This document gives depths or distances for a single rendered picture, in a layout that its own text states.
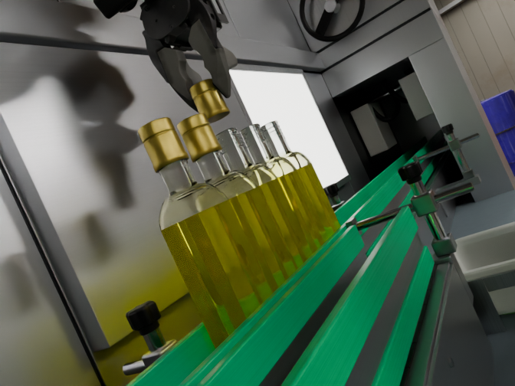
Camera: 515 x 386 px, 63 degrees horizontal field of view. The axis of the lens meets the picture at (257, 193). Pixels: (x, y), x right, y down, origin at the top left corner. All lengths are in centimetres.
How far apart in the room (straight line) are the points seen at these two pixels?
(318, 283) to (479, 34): 707
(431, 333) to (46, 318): 36
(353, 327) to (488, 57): 715
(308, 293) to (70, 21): 46
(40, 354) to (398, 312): 33
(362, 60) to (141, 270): 111
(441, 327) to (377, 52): 111
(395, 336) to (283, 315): 9
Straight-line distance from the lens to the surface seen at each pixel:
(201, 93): 51
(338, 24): 148
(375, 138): 157
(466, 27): 747
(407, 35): 144
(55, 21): 63
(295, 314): 39
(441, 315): 46
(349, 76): 147
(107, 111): 58
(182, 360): 41
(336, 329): 28
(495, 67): 739
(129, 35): 71
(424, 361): 39
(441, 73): 142
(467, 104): 141
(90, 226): 49
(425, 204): 58
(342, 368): 28
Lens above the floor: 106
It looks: level
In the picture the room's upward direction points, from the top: 25 degrees counter-clockwise
